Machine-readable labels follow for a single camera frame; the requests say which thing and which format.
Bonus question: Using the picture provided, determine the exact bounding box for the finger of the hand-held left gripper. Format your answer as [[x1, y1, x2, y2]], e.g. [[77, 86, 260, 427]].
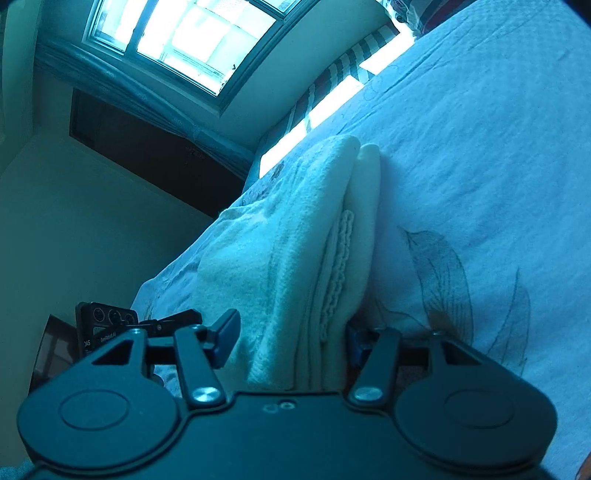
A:
[[137, 310, 204, 334]]

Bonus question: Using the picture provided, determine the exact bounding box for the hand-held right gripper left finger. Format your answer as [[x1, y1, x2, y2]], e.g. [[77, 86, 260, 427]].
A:
[[90, 308, 242, 409]]

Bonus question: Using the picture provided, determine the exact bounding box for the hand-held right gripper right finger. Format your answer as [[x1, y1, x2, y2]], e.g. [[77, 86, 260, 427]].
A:
[[346, 323, 504, 409]]

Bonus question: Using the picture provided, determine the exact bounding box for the cream knit sweater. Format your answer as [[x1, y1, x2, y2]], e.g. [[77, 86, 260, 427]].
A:
[[196, 135, 384, 393]]

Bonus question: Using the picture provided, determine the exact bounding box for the blue long curtain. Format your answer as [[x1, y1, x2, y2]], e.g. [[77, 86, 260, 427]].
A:
[[34, 39, 257, 178]]

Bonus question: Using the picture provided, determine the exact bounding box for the light floral bedspread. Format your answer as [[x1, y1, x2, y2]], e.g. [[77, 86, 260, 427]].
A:
[[131, 0, 591, 480]]

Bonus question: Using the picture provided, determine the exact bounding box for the striped bed sheet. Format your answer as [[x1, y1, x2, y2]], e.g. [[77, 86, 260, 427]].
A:
[[256, 25, 416, 178]]

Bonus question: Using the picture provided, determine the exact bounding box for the striped folded quilt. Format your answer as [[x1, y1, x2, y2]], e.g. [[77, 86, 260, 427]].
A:
[[388, 0, 467, 37]]

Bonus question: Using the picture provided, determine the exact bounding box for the window with white frame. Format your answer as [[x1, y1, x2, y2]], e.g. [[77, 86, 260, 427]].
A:
[[81, 0, 315, 116]]

